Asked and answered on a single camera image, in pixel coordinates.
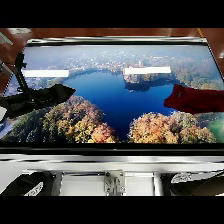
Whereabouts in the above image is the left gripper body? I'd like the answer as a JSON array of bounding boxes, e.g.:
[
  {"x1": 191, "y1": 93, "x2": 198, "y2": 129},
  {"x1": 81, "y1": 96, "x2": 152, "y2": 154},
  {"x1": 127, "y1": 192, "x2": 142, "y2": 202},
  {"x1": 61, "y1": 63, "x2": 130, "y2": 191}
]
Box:
[{"x1": 32, "y1": 83, "x2": 77, "y2": 109}]

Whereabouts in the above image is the dark red T-shirt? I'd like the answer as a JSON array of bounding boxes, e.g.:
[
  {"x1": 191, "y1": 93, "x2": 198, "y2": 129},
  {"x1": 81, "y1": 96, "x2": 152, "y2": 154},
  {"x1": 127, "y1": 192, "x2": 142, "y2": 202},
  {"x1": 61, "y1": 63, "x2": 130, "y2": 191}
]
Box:
[{"x1": 163, "y1": 83, "x2": 224, "y2": 116}]

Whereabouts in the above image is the silver frame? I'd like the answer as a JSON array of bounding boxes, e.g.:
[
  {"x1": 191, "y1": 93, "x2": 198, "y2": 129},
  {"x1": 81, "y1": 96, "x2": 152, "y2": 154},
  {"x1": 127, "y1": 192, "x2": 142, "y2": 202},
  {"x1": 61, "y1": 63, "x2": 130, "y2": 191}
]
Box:
[{"x1": 0, "y1": 35, "x2": 224, "y2": 197}]

